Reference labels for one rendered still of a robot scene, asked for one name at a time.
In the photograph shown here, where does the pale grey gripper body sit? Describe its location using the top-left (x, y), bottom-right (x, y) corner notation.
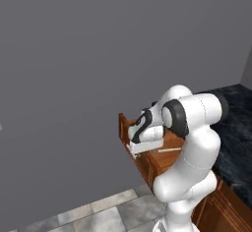
top-left (126, 139), bottom-right (165, 158)

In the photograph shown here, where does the brown wooden cupboard run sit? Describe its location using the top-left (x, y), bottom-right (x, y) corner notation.
top-left (191, 176), bottom-right (252, 232)

